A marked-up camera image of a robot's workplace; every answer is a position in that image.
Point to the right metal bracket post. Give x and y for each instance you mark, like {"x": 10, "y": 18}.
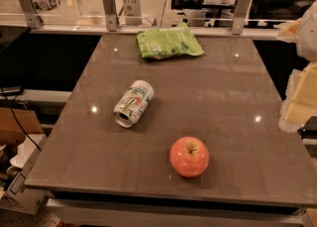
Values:
{"x": 240, "y": 15}

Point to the white cardboard box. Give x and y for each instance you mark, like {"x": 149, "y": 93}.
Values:
{"x": 16, "y": 197}

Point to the middle metal bracket post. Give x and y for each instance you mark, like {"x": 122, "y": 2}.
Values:
{"x": 110, "y": 15}

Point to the red apple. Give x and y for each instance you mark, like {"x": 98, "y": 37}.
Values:
{"x": 189, "y": 157}

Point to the green chip bag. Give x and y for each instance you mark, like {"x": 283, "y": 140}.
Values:
{"x": 171, "y": 42}

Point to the left metal bracket post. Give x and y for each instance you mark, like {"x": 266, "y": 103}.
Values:
{"x": 33, "y": 20}

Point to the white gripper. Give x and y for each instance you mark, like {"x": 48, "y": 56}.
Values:
{"x": 309, "y": 38}

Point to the metal bracket post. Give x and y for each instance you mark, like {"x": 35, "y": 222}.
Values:
{"x": 240, "y": 15}
{"x": 110, "y": 15}
{"x": 33, "y": 20}

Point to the brown cardboard box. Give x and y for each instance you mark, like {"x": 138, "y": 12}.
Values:
{"x": 16, "y": 123}

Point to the white green 7up can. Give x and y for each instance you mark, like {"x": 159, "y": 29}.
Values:
{"x": 132, "y": 105}

